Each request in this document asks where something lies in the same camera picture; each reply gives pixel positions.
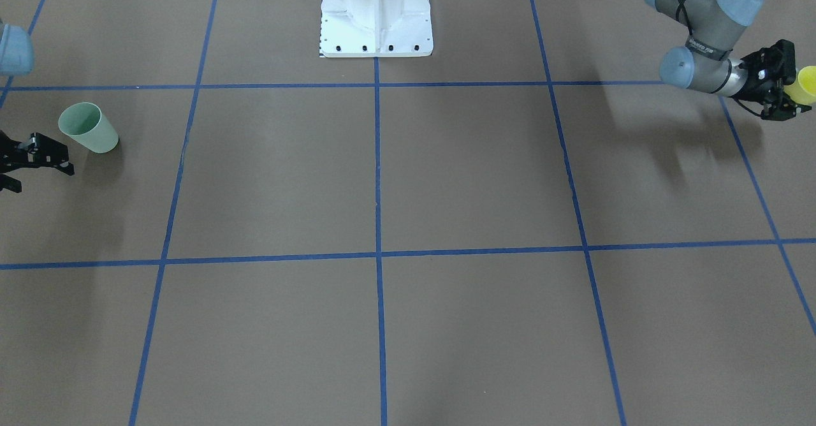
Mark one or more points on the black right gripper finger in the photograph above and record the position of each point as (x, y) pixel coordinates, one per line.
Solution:
(47, 152)

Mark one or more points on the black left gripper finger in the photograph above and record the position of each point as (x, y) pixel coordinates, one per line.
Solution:
(779, 106)

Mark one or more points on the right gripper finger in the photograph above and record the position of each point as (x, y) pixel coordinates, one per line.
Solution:
(9, 183)

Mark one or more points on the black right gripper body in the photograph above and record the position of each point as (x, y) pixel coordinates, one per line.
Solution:
(38, 152)

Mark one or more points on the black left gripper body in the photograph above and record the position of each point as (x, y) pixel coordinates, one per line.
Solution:
(762, 85)

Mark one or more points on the yellow plastic cup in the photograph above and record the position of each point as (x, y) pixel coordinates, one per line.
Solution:
(802, 90)

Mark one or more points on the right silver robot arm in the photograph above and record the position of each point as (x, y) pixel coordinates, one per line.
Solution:
(17, 56)

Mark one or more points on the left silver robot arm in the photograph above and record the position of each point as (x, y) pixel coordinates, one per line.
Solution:
(704, 62)

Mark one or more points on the green plastic cup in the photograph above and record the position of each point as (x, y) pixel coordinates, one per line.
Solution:
(86, 124)

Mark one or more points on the white pedestal column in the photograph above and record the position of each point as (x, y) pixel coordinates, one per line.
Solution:
(376, 29)

